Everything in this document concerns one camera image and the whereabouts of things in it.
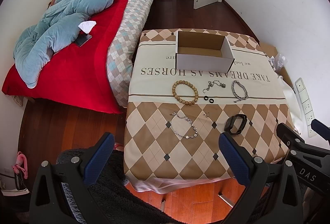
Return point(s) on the white power strip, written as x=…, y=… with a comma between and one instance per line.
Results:
x=306, y=106

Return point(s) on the argyle patterned mattress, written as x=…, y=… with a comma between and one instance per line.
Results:
x=119, y=63

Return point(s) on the white tissue paper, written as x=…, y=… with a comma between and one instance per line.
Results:
x=87, y=26

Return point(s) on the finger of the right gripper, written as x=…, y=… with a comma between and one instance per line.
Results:
x=298, y=149
x=321, y=129

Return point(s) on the pink slippers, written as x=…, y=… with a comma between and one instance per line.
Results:
x=21, y=166

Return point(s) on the printed diamond pattern tablecloth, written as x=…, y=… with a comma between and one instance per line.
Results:
x=168, y=143

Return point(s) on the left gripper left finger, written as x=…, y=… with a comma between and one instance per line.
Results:
x=48, y=202

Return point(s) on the dark smartphone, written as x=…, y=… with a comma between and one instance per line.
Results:
x=82, y=39

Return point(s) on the teal blue duvet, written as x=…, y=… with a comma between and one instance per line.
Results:
x=57, y=28

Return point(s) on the clear plastic bag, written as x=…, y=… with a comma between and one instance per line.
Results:
x=278, y=62

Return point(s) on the red blanket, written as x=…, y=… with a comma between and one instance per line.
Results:
x=77, y=75

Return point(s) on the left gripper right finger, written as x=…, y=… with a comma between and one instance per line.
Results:
x=272, y=192

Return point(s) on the open cardboard box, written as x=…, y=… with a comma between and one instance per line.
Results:
x=203, y=52

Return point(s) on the black smart band watch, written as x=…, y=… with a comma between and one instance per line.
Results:
x=235, y=124

